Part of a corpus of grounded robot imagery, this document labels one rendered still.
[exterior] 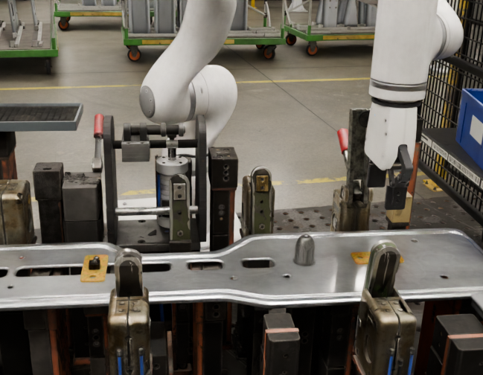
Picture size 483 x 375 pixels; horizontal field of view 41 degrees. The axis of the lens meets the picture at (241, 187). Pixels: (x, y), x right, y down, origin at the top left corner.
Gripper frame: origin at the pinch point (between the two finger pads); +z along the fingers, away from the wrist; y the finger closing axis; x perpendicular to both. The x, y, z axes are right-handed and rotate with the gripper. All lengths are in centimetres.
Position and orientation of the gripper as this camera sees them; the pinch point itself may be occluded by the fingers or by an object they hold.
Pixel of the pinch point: (385, 192)
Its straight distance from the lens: 108.1
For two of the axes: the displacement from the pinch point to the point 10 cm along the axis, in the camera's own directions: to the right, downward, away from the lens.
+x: 9.9, -0.2, 1.3
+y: 1.3, 3.7, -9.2
